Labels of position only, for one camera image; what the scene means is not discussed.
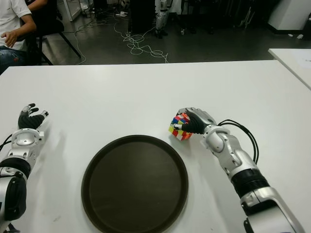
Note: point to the black chair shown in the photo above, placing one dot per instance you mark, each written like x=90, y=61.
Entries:
x=48, y=24

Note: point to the white side table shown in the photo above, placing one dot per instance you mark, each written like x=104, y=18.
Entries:
x=291, y=58

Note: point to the white metal folding frame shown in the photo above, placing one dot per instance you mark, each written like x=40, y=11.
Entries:
x=246, y=18

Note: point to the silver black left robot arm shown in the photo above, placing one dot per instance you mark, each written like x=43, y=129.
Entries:
x=24, y=140

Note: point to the white frame display cabinet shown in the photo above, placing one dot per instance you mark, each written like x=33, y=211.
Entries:
x=74, y=12

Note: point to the white cabinet black base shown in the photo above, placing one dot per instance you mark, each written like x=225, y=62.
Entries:
x=289, y=14

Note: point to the small white floor object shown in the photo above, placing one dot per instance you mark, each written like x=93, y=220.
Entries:
x=300, y=36

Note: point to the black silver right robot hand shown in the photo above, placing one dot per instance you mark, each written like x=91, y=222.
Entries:
x=201, y=121

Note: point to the dark brown round plate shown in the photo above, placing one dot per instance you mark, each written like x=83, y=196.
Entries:
x=133, y=184

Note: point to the black floor cabinet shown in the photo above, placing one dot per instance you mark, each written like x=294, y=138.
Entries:
x=142, y=14

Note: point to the white power strip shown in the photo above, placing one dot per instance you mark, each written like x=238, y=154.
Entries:
x=121, y=14

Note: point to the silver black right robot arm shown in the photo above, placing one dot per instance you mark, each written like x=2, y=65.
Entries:
x=233, y=155

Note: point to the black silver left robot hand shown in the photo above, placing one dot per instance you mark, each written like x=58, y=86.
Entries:
x=29, y=121

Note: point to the multicoloured Rubik's cube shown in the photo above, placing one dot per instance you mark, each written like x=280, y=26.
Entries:
x=181, y=134

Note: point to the seated person white shirt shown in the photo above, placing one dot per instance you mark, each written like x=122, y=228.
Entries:
x=9, y=14

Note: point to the silver humanoid robot legs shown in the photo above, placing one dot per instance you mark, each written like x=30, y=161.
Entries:
x=161, y=17

